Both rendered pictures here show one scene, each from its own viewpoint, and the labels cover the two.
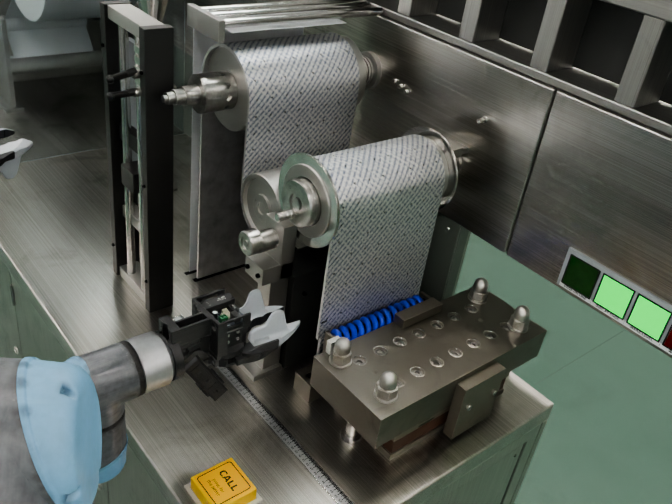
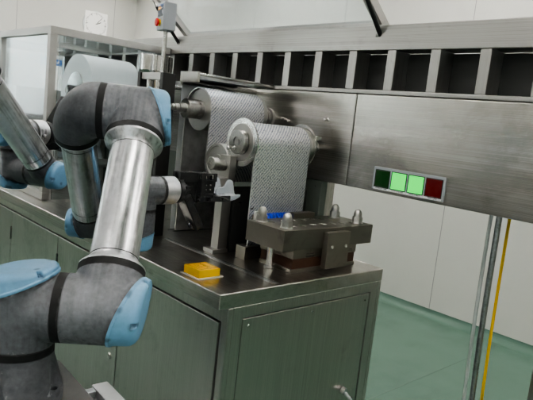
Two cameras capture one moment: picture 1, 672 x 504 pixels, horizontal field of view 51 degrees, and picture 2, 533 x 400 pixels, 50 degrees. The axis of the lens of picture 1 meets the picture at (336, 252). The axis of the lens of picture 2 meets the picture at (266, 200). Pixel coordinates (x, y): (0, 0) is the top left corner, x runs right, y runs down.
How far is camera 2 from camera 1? 0.92 m
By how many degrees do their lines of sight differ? 24
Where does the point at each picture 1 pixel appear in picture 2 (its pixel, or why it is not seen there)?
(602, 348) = (442, 371)
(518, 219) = (349, 163)
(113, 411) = (152, 201)
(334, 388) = (258, 231)
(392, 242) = (285, 171)
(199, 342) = (192, 186)
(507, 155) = (340, 133)
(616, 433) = not seen: outside the picture
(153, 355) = (172, 180)
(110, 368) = (153, 178)
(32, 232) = not seen: hidden behind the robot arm
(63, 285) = not seen: hidden behind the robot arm
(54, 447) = (164, 99)
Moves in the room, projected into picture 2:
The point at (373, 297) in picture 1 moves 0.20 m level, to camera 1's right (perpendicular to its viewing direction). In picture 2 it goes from (277, 204) to (339, 211)
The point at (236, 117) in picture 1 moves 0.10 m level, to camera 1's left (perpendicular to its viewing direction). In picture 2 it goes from (203, 121) to (174, 118)
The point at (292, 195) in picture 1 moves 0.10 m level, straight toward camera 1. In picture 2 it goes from (234, 139) to (235, 140)
